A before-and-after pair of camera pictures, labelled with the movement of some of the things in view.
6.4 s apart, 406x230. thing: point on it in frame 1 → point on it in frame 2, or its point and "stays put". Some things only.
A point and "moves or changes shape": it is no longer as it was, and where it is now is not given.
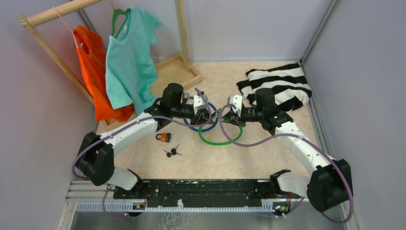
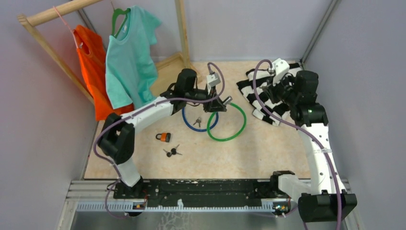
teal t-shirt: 131,65 stays put
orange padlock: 163,137 stays put
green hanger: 118,12 stays put
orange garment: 92,52 stays put
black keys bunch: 173,151 stays put
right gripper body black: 239,121 → 282,91
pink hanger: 67,25 stays put
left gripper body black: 196,119 → 208,106
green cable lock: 224,117 moves or changes shape
